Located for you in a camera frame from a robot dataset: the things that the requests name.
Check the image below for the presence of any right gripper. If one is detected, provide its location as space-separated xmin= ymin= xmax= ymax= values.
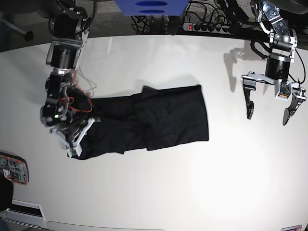
xmin=50 ymin=117 xmax=101 ymax=149

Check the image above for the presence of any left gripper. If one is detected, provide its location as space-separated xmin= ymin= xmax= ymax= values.
xmin=241 ymin=72 xmax=306 ymax=126

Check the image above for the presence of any black T-shirt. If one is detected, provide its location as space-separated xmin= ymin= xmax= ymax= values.
xmin=76 ymin=85 xmax=209 ymax=160

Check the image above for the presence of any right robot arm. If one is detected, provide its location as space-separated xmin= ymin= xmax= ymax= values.
xmin=40 ymin=0 xmax=98 ymax=151

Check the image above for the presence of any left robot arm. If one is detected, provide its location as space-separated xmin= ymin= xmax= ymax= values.
xmin=241 ymin=0 xmax=308 ymax=125

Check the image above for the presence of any orange clear electronics case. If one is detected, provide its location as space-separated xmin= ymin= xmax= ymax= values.
xmin=0 ymin=152 xmax=29 ymax=185

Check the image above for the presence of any black chair seat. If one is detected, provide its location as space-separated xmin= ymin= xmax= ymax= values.
xmin=0 ymin=174 xmax=13 ymax=211

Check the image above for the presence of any white flat box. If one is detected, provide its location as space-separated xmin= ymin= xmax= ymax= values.
xmin=5 ymin=199 xmax=46 ymax=229

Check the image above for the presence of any white power strip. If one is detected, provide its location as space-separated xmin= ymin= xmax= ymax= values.
xmin=182 ymin=23 xmax=230 ymax=35

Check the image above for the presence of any office chair base leg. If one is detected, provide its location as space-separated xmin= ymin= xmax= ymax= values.
xmin=0 ymin=14 xmax=34 ymax=41

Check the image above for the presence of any black power adapter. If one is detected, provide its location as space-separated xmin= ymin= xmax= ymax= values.
xmin=165 ymin=16 xmax=182 ymax=35

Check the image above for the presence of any blue plastic bin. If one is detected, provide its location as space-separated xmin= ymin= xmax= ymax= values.
xmin=115 ymin=0 xmax=188 ymax=16

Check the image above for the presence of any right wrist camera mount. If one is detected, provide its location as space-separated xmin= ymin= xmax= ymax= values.
xmin=52 ymin=117 xmax=96 ymax=158

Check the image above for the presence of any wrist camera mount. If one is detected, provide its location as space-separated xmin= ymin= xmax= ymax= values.
xmin=275 ymin=79 xmax=299 ymax=101
xmin=52 ymin=117 xmax=96 ymax=158

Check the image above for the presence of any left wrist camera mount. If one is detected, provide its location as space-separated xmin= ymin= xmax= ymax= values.
xmin=275 ymin=79 xmax=299 ymax=101

